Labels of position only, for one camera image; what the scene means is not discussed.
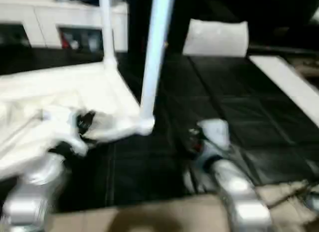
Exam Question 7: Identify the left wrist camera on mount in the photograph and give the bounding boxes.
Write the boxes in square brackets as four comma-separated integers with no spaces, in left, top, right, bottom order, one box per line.
[41,105,90,158]

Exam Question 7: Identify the white plastic table leg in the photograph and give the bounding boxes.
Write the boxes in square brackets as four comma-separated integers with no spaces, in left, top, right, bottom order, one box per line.
[99,0,118,68]
[139,0,177,123]

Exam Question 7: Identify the black cabinet with gold label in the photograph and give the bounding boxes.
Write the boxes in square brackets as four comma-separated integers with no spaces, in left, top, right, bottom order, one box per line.
[126,0,193,53]

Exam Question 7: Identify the white flat board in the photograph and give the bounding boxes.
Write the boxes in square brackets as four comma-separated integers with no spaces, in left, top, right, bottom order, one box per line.
[248,54,319,126]

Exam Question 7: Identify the black work mat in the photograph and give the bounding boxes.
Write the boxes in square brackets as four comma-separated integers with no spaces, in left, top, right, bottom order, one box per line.
[0,46,319,214]

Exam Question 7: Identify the grey floor cable bundle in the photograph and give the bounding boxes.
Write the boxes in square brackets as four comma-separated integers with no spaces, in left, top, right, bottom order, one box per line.
[269,179,319,213]

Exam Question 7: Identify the white cabinet with glass doors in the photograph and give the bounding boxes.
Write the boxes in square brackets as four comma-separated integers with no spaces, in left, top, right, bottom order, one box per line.
[0,2,130,52]

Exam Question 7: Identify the white plastic table top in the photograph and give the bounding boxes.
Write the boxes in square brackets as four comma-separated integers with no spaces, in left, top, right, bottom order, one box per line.
[0,63,156,183]

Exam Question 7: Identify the black horizontal bar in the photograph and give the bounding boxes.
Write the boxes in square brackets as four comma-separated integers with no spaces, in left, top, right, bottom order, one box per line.
[248,46,319,55]

